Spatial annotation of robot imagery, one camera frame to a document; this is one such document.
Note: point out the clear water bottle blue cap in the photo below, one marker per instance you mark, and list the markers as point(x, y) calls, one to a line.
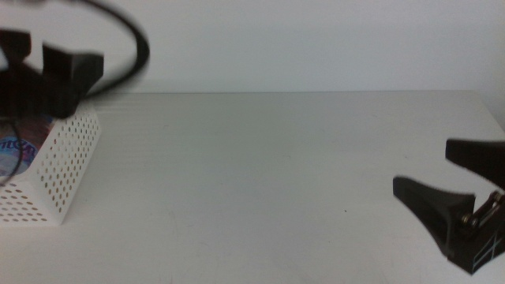
point(16, 154)

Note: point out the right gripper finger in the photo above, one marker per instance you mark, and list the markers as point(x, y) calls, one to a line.
point(434, 205)
point(479, 158)

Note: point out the white perforated plastic basket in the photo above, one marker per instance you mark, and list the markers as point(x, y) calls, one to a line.
point(67, 158)

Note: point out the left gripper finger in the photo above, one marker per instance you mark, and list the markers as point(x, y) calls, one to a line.
point(73, 73)
point(13, 47)

